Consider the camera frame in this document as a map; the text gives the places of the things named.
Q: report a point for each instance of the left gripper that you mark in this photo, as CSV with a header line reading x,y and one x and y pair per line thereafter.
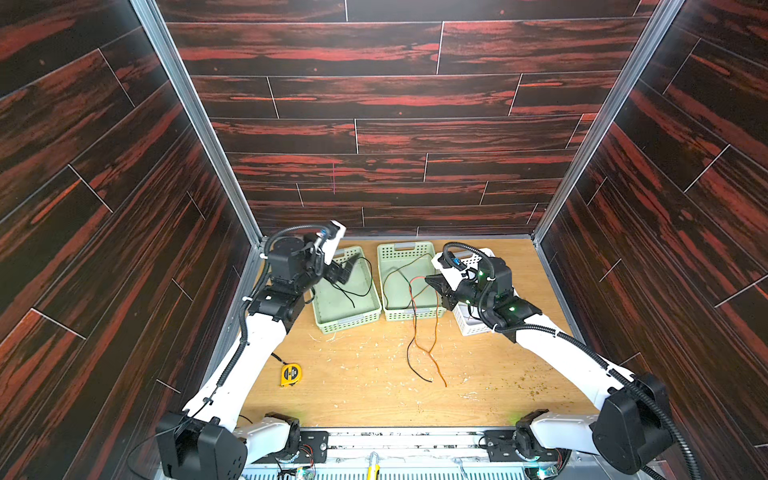
x,y
335,267

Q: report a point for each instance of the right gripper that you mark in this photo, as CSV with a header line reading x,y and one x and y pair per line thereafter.
x,y
442,285

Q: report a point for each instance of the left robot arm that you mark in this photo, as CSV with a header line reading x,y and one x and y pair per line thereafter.
x,y
203,440

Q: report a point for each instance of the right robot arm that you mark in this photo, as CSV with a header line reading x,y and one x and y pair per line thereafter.
x,y
633,425

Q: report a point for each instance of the left green basket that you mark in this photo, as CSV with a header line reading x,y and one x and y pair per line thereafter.
x,y
339,307

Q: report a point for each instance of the green basket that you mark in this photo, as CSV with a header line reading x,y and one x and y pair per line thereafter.
x,y
339,307
402,268

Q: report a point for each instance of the middle green basket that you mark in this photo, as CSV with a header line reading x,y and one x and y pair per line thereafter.
x,y
402,268

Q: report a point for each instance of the white basket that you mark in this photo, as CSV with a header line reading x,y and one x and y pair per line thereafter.
x,y
467,317

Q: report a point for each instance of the yellow tape measure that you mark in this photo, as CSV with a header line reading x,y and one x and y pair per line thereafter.
x,y
290,374

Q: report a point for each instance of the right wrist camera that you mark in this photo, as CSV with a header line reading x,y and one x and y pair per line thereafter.
x,y
453,270

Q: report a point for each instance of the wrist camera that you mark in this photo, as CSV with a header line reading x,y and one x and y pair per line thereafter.
x,y
328,239
453,270

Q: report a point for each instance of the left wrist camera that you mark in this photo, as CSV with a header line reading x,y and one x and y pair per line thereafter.
x,y
328,239

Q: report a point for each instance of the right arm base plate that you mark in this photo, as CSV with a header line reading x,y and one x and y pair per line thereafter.
x,y
507,445

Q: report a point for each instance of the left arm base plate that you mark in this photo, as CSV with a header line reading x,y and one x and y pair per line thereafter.
x,y
311,447

